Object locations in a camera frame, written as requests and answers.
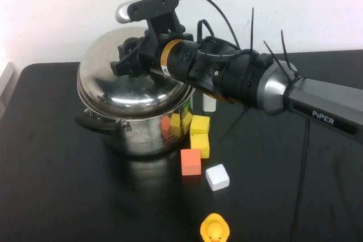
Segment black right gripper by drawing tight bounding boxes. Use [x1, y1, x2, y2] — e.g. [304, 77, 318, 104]
[110, 31, 199, 80]

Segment steel lid with black knob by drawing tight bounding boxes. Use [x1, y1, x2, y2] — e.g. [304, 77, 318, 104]
[77, 26, 196, 120]

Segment stainless steel pot black handles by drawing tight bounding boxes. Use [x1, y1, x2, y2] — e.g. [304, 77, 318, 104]
[73, 86, 196, 157]

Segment white plug adapter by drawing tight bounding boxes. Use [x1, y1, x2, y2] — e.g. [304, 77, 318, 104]
[202, 93, 218, 112]

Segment yellow foam cube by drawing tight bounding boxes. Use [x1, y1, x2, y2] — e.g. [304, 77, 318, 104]
[189, 114, 211, 135]
[189, 133, 210, 159]

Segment orange foam cube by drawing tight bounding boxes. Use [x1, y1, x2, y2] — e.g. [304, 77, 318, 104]
[180, 148, 202, 176]

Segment white foam cube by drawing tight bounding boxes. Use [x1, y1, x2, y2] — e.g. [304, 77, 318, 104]
[205, 163, 230, 192]

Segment yellow rubber duck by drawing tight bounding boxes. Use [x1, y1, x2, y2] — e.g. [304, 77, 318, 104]
[200, 213, 230, 242]

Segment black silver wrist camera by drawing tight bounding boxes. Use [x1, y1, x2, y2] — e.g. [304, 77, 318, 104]
[115, 0, 185, 41]

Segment black looped wrist cable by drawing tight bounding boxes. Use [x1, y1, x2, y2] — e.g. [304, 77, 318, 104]
[197, 19, 216, 42]

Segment black camera cable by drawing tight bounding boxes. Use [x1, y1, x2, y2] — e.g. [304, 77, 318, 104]
[175, 0, 242, 53]

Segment black cable tie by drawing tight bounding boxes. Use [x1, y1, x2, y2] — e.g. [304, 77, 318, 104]
[218, 105, 248, 144]
[263, 40, 294, 74]
[250, 7, 255, 53]
[280, 29, 302, 80]

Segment grey wall box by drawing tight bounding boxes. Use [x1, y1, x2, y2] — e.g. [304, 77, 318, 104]
[0, 62, 14, 120]

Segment black hanging arm cable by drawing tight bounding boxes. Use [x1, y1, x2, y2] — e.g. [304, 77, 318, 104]
[291, 118, 310, 242]

